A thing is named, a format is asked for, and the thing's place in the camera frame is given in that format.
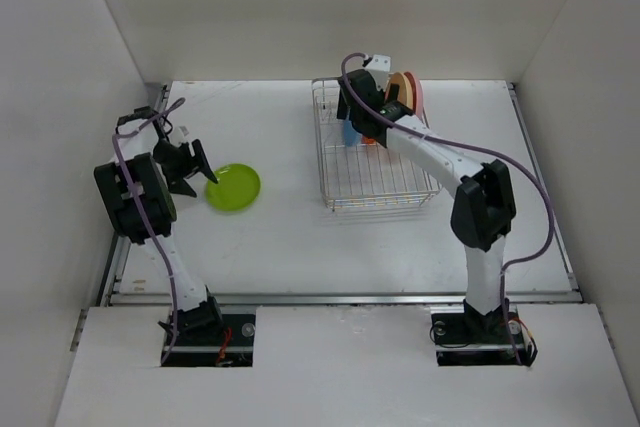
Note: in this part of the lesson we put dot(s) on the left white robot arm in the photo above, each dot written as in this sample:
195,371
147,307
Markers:
137,188

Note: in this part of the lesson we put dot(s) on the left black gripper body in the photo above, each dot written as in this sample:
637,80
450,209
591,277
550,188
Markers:
176,159

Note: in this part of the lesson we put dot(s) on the aluminium table rail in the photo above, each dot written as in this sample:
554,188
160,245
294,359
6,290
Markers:
288,248

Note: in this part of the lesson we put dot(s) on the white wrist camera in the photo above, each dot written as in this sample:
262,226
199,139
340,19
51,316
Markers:
379,67
180,134

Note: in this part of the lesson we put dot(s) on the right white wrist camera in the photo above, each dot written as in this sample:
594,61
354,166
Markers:
379,67

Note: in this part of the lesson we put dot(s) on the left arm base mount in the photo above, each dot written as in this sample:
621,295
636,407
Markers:
231,347

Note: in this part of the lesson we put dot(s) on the green plate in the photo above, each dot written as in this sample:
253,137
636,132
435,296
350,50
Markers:
237,188

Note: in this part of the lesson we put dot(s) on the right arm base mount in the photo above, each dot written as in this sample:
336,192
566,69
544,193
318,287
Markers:
459,345

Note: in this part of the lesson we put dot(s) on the pink plate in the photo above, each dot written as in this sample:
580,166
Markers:
417,94

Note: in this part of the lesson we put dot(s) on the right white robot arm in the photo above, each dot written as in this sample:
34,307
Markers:
483,200

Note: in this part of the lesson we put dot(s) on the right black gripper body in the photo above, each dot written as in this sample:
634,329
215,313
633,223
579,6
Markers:
342,108

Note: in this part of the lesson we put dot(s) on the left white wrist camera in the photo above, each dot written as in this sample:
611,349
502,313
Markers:
180,134

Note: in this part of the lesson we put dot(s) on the blue plate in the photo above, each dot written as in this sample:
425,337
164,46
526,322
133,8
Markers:
351,137

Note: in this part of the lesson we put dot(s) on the metal wire dish rack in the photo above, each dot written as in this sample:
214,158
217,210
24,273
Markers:
364,176

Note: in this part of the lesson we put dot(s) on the tan beige plate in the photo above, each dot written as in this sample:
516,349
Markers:
399,89

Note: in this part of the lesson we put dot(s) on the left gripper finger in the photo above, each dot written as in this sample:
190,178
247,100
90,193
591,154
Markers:
181,187
201,161

